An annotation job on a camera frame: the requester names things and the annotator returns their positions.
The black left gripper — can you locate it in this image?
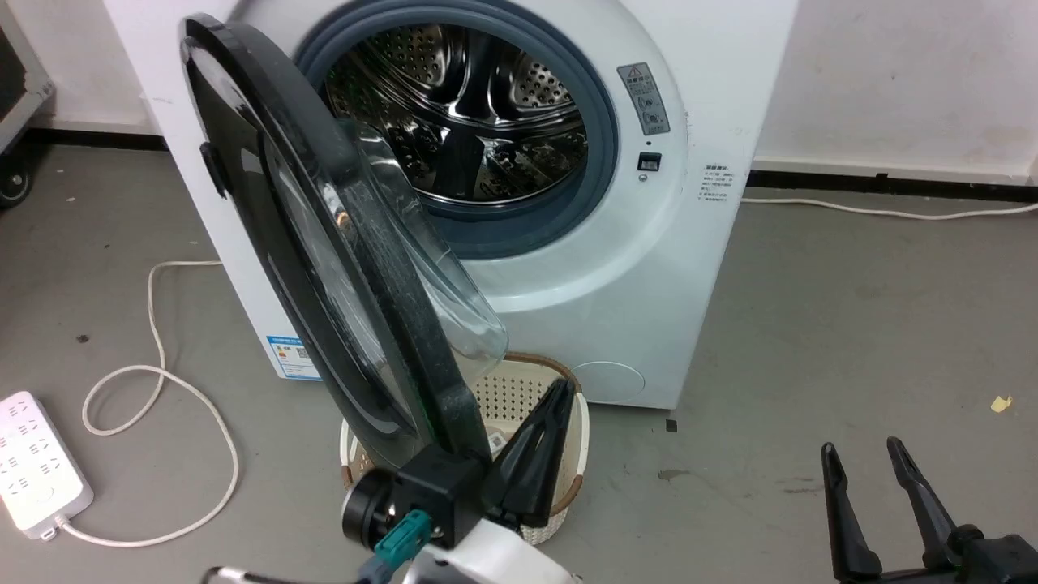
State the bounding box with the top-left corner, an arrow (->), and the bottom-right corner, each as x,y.
341,377 -> 578,552

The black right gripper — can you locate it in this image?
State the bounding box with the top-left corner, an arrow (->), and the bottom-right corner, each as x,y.
820,436 -> 1038,584

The black round washing machine door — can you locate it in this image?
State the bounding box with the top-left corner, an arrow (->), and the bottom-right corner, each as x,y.
178,14 -> 510,471

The white front-load washing machine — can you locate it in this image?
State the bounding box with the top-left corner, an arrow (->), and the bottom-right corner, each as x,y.
104,0 -> 800,410

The grey rubber door gasket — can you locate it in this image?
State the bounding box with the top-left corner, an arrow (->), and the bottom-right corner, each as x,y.
294,0 -> 620,260

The white perforated laundry basket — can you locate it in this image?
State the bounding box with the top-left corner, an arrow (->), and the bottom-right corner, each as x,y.
339,352 -> 590,546

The blue energy label sticker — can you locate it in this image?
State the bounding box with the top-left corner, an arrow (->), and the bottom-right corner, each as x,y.
266,334 -> 322,381

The stainless steel washer drum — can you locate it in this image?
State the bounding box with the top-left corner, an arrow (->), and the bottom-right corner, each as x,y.
323,23 -> 590,205

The grey warning sticker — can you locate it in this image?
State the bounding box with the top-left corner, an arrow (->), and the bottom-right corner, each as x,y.
617,62 -> 671,136

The white power strip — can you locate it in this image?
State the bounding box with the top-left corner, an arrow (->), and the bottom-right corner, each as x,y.
0,392 -> 94,540

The black wheeled cart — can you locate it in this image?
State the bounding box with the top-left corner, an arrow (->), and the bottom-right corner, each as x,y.
0,0 -> 56,210

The teal cable connector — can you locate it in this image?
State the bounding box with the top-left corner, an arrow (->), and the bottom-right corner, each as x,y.
373,509 -> 432,573

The thin white floor cable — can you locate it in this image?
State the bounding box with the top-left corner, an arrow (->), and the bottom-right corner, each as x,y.
740,197 -> 1038,221

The white power strip cable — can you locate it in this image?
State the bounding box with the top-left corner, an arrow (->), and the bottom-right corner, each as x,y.
58,260 -> 241,548

